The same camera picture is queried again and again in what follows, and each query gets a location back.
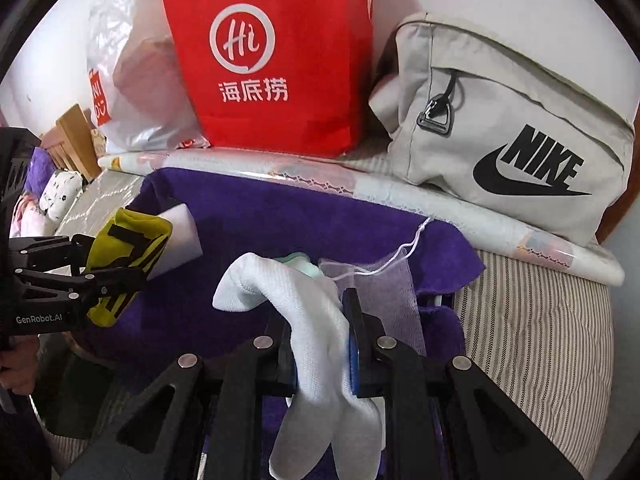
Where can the white glove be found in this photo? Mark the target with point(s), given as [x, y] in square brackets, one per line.
[324, 415]

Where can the purple towel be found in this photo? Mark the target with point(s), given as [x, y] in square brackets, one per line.
[235, 216]

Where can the red paper shopping bag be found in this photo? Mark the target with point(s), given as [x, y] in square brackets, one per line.
[285, 76]

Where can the yellow black pouch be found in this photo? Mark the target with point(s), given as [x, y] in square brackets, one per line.
[108, 310]

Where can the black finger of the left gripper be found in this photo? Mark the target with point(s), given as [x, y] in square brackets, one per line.
[113, 282]

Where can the wooden bed headboard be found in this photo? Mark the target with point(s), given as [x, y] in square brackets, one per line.
[69, 144]

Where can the grey Nike bag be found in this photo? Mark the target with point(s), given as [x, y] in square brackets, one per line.
[485, 123]

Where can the white foam block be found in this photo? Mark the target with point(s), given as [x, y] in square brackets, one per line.
[184, 243]

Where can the white Miniso plastic bag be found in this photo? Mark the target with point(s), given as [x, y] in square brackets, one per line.
[139, 100]

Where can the purple plush toy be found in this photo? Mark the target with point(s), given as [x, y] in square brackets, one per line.
[40, 170]

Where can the white dotted plush toy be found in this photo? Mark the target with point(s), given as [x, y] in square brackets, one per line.
[59, 194]

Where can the person's left hand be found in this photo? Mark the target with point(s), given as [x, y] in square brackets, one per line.
[19, 365]

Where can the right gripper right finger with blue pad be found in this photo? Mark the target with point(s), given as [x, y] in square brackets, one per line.
[444, 420]

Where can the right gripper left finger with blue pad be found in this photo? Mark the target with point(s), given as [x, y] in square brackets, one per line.
[199, 418]

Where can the patterned brown box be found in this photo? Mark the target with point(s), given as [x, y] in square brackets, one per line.
[99, 143]

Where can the striped grey mattress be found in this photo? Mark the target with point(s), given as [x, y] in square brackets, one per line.
[544, 337]

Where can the pink blue bedding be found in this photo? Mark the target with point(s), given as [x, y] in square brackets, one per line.
[28, 220]

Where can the rolled white patterned paper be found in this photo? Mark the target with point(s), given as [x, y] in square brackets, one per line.
[484, 229]

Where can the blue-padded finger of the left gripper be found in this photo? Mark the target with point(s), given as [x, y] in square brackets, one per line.
[119, 246]

